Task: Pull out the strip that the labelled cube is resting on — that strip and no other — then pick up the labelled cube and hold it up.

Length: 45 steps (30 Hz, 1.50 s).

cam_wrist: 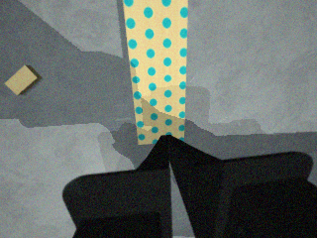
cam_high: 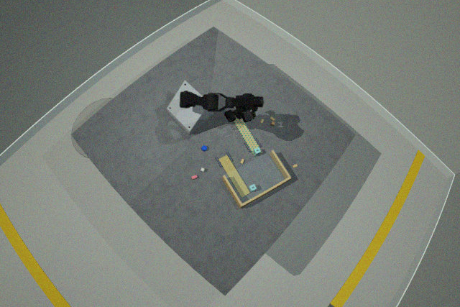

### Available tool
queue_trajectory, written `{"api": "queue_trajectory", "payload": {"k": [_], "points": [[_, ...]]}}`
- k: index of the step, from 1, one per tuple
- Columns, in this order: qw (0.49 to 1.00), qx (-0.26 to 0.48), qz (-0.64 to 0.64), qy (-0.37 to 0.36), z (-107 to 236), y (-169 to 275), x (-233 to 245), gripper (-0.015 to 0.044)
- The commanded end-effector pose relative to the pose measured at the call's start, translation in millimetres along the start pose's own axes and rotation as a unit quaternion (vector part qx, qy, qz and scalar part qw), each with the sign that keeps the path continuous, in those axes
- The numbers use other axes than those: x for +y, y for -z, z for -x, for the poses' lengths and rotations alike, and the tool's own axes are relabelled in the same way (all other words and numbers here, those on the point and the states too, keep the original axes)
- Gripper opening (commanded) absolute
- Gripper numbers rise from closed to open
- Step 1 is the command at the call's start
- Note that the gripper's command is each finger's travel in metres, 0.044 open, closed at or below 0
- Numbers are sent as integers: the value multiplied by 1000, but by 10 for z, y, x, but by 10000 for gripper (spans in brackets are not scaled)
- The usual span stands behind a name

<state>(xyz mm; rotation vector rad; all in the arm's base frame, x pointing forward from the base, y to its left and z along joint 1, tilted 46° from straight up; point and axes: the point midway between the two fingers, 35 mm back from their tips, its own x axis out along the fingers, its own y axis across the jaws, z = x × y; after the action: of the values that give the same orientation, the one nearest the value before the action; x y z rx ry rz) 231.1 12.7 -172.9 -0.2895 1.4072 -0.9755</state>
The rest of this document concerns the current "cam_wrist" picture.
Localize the tan rectangular block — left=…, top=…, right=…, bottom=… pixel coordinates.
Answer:
left=5, top=64, right=42, bottom=95

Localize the yellow strip with teal polka dots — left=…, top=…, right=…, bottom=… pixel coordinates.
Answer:
left=124, top=0, right=188, bottom=145

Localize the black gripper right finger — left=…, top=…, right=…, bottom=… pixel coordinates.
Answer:
left=166, top=135, right=313, bottom=238

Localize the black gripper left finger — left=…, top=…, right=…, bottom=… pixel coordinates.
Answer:
left=62, top=135, right=172, bottom=238

